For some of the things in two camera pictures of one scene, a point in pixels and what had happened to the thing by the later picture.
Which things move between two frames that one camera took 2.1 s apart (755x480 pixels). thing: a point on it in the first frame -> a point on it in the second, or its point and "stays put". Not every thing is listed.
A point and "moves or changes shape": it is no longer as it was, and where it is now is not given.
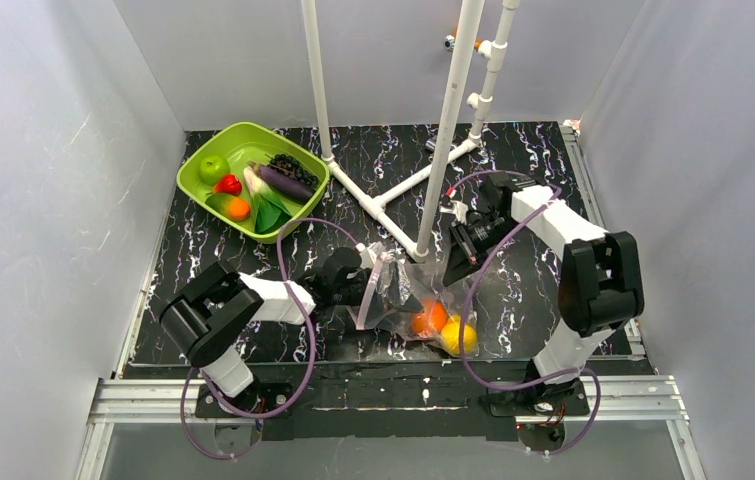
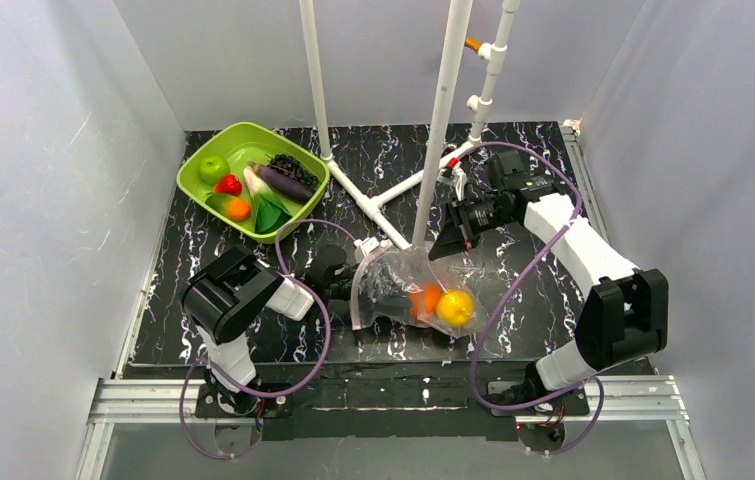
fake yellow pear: (451, 336) -> (454, 308)
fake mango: (229, 206) stays put
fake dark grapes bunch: (287, 163) stays put
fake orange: (431, 320) moves or changes shape
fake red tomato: (228, 183) stays put
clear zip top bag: (413, 300) moves or changes shape
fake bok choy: (270, 211) stays put
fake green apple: (211, 167) stays put
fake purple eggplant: (283, 182) stays put
